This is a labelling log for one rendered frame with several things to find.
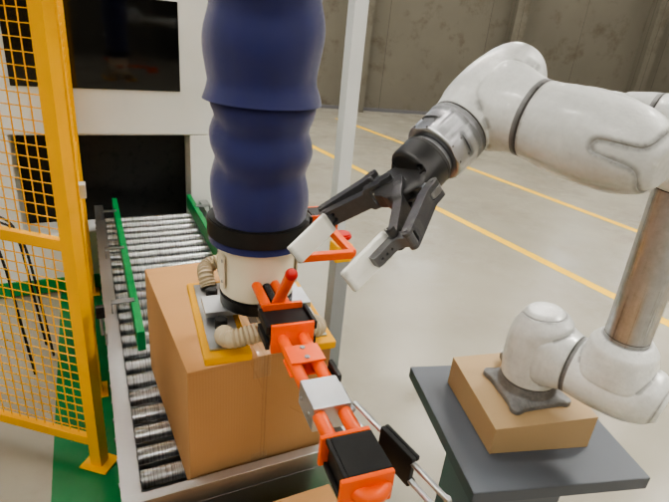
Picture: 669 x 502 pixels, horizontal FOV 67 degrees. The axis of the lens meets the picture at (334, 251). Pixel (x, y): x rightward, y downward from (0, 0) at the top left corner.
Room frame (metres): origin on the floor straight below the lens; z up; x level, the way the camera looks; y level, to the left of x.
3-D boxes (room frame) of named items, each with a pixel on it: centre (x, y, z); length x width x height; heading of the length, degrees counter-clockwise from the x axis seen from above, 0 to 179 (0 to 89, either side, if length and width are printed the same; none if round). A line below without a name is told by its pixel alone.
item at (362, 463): (0.50, -0.05, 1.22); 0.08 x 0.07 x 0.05; 23
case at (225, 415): (1.36, 0.31, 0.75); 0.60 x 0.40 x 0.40; 30
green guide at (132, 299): (2.29, 1.09, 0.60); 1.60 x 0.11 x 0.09; 27
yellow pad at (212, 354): (1.02, 0.26, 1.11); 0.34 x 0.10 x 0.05; 23
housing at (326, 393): (0.63, -0.01, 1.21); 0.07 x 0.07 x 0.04; 23
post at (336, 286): (1.79, -0.02, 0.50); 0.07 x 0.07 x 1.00; 27
